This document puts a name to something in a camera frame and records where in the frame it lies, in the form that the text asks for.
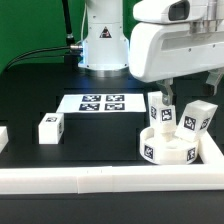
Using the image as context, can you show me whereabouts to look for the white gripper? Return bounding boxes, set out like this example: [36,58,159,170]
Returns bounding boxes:
[129,0,224,105]

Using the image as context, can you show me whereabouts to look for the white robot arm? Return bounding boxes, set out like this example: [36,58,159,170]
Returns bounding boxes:
[79,0,224,105]

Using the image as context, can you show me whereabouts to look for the white marker sheet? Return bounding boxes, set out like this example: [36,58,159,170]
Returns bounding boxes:
[57,93,146,113]

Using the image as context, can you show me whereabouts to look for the black vertical pole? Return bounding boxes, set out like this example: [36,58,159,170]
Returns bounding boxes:
[62,0,75,46]

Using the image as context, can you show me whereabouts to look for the white U-shaped fence wall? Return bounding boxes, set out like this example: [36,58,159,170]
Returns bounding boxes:
[0,134,224,195]

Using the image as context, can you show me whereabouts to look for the black cable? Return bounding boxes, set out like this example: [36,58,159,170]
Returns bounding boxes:
[3,45,84,72]

